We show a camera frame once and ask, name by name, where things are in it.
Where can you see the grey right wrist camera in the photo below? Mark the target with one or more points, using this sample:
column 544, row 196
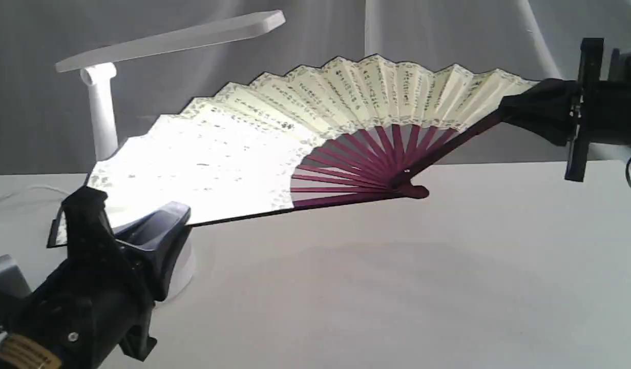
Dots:
column 620, row 65

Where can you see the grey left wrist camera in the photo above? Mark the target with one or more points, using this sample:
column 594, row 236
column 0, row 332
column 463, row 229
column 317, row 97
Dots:
column 13, row 286

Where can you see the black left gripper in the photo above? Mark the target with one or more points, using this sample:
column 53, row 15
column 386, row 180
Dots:
column 86, row 308

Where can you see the grey backdrop curtain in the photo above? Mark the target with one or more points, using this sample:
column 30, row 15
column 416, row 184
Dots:
column 45, row 124

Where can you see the white desk lamp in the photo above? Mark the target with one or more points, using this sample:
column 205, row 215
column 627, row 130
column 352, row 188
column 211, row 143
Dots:
column 121, row 77

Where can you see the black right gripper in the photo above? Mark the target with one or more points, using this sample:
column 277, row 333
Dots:
column 582, row 112

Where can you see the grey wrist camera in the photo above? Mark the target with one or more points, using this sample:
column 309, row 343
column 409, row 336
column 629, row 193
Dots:
column 620, row 65
column 13, row 286

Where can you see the cream paper folding fan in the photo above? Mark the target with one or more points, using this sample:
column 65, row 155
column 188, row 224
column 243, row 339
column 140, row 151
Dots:
column 343, row 133

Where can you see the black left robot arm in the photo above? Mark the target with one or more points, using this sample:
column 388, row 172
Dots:
column 101, row 296

